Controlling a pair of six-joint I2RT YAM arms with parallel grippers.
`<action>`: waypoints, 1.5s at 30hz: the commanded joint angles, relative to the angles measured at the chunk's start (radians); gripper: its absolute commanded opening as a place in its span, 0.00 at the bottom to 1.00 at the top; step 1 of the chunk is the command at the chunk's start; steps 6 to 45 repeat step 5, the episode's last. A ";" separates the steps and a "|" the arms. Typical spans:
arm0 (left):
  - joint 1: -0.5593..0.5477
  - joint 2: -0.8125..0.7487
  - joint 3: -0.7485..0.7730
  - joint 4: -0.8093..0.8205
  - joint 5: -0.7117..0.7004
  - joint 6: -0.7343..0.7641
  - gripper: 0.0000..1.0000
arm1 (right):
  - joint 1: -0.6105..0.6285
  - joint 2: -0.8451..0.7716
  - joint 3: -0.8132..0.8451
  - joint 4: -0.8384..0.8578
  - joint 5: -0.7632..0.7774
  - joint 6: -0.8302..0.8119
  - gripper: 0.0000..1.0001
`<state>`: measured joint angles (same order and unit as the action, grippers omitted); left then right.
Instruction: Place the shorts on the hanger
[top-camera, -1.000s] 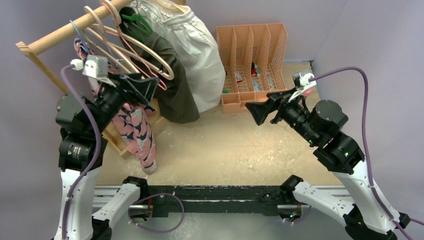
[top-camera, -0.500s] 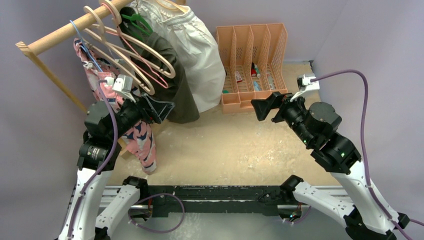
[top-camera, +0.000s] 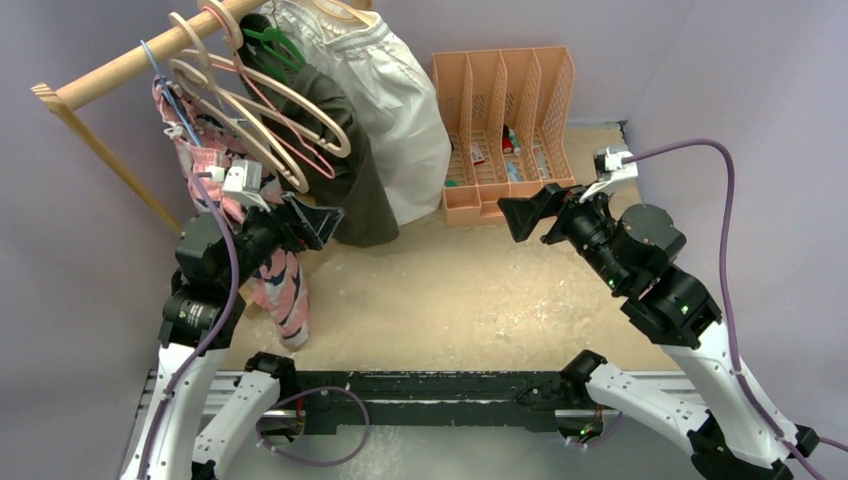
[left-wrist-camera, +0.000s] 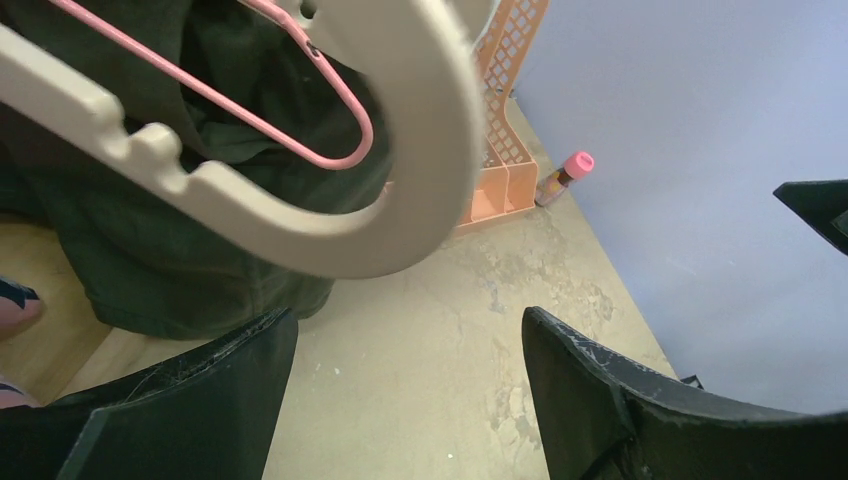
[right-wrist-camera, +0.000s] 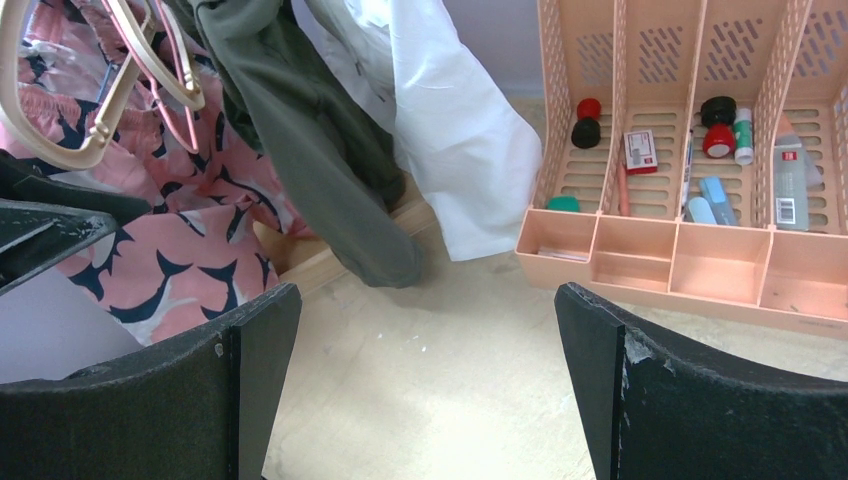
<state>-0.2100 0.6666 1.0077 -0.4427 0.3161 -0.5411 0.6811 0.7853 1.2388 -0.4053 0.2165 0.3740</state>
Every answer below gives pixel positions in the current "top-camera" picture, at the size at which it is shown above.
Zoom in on red black marker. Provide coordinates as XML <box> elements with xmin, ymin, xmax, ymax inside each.
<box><xmin>501</xmin><ymin>125</ymin><xmax>514</xmax><ymax>154</ymax></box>

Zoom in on rear beige wooden hanger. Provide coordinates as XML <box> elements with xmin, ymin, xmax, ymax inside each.
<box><xmin>169</xmin><ymin>1</ymin><xmax>351</xmax><ymax>174</ymax></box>

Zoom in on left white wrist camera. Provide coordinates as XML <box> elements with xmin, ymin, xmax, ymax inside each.
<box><xmin>206</xmin><ymin>159</ymin><xmax>271</xmax><ymax>212</ymax></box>

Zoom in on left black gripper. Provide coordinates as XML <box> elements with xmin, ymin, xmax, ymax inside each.
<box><xmin>222</xmin><ymin>189</ymin><xmax>343</xmax><ymax>287</ymax></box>

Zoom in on white shorts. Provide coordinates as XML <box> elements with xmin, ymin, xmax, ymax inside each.
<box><xmin>260</xmin><ymin>1</ymin><xmax>452</xmax><ymax>225</ymax></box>

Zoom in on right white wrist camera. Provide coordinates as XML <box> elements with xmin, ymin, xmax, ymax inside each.
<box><xmin>580</xmin><ymin>145</ymin><xmax>639</xmax><ymax>203</ymax></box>

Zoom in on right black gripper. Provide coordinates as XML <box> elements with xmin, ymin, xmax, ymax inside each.
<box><xmin>497</xmin><ymin>177</ymin><xmax>630</xmax><ymax>292</ymax></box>

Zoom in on beige hanger under white shorts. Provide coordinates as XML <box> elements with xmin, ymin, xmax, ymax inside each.
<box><xmin>311</xmin><ymin>0</ymin><xmax>375</xmax><ymax>26</ymax></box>

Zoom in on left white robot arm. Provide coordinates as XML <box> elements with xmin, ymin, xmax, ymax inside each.
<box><xmin>122</xmin><ymin>193</ymin><xmax>344</xmax><ymax>479</ymax></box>

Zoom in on dark green shorts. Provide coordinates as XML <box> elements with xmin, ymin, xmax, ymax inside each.
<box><xmin>238</xmin><ymin>13</ymin><xmax>399</xmax><ymax>248</ymax></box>

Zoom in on wooden clothes rack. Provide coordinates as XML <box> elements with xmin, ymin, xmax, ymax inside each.
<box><xmin>29</xmin><ymin>0</ymin><xmax>372</xmax><ymax>319</ymax></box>

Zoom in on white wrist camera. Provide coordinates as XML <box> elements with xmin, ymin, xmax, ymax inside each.
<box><xmin>580</xmin><ymin>145</ymin><xmax>639</xmax><ymax>203</ymax></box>
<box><xmin>206</xmin><ymin>159</ymin><xmax>271</xmax><ymax>212</ymax></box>

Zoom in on pink wire hanger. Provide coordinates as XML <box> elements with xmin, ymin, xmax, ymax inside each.
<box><xmin>197</xmin><ymin>1</ymin><xmax>350</xmax><ymax>179</ymax></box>

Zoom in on base right purple cable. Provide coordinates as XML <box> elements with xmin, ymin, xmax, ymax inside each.
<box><xmin>563</xmin><ymin>400</ymin><xmax>634</xmax><ymax>452</ymax></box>

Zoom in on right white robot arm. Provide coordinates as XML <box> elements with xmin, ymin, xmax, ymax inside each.
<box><xmin>497</xmin><ymin>184</ymin><xmax>819</xmax><ymax>479</ymax></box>

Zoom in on blue wire hanger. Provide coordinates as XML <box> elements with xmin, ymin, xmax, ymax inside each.
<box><xmin>139</xmin><ymin>40</ymin><xmax>202</xmax><ymax>146</ymax></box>

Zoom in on front beige wooden hanger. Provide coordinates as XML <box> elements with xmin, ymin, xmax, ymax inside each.
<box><xmin>169</xmin><ymin>12</ymin><xmax>309</xmax><ymax>193</ymax></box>

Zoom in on light blue tube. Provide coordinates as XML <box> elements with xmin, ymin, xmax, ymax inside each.
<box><xmin>506</xmin><ymin>162</ymin><xmax>523</xmax><ymax>183</ymax></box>

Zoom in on beige wooden hanger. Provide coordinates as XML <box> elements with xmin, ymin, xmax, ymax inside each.
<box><xmin>169</xmin><ymin>12</ymin><xmax>309</xmax><ymax>193</ymax></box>
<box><xmin>169</xmin><ymin>1</ymin><xmax>351</xmax><ymax>174</ymax></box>

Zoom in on pink patterned shorts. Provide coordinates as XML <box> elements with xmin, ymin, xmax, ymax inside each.
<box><xmin>151</xmin><ymin>74</ymin><xmax>310</xmax><ymax>351</ymax></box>

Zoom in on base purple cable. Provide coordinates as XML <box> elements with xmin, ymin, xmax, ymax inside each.
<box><xmin>563</xmin><ymin>400</ymin><xmax>634</xmax><ymax>452</ymax></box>
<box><xmin>254</xmin><ymin>389</ymin><xmax>370</xmax><ymax>470</ymax></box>

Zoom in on base left purple cable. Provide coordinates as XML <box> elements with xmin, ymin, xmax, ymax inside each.
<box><xmin>254</xmin><ymin>389</ymin><xmax>370</xmax><ymax>470</ymax></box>

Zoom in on green plastic hanger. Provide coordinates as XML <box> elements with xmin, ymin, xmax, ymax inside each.
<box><xmin>241</xmin><ymin>27</ymin><xmax>307</xmax><ymax>71</ymax></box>

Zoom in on orange plastic file organizer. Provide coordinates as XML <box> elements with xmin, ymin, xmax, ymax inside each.
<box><xmin>432</xmin><ymin>46</ymin><xmax>576</xmax><ymax>227</ymax></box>

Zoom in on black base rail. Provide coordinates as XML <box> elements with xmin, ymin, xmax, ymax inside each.
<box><xmin>283</xmin><ymin>370</ymin><xmax>595</xmax><ymax>435</ymax></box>

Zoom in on red white tube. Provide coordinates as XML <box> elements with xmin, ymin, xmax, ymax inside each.
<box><xmin>470</xmin><ymin>141</ymin><xmax>486</xmax><ymax>166</ymax></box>

